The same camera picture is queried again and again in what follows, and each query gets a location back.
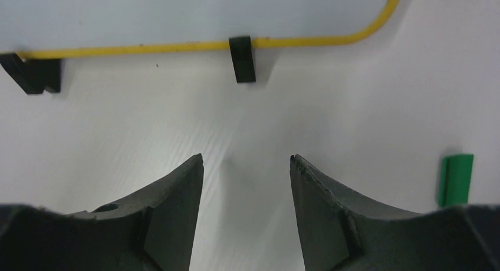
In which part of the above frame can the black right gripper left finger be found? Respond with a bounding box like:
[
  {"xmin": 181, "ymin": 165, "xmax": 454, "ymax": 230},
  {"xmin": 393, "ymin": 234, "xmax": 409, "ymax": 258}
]
[{"xmin": 1, "ymin": 154, "xmax": 204, "ymax": 270}]

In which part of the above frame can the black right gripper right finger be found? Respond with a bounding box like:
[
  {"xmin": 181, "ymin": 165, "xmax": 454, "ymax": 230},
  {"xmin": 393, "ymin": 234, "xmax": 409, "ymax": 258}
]
[{"xmin": 290, "ymin": 155, "xmax": 499, "ymax": 270}]

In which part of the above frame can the green whiteboard marker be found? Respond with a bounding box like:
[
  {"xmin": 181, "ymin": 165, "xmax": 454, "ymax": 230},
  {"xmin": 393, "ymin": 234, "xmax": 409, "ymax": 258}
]
[{"xmin": 437, "ymin": 153, "xmax": 474, "ymax": 208}]

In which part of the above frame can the yellow framed whiteboard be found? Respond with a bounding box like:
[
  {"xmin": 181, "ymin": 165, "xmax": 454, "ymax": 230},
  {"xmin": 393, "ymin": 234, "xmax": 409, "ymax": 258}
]
[{"xmin": 0, "ymin": 0, "xmax": 404, "ymax": 95}]

